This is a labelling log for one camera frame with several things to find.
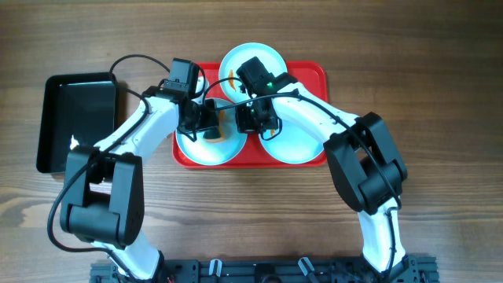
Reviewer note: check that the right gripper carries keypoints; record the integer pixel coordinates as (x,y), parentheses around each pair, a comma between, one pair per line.
(244,125)

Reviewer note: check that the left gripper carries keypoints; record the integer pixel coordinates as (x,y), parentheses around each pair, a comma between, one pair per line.
(209,121)

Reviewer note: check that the orange green sponge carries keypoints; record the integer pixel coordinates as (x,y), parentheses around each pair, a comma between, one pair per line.
(216,134)

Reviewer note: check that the light blue plate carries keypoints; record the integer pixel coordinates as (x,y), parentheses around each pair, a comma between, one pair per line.
(271,59)
(291,144)
(209,153)

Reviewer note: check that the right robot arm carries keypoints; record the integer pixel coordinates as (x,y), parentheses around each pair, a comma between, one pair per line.
(363,160)

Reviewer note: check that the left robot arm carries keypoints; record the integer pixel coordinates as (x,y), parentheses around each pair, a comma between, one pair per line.
(102,201)

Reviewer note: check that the red plastic tray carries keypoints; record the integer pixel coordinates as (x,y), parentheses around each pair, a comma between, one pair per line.
(253,155)

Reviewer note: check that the black water basin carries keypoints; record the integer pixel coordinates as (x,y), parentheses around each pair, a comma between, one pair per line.
(77,109)

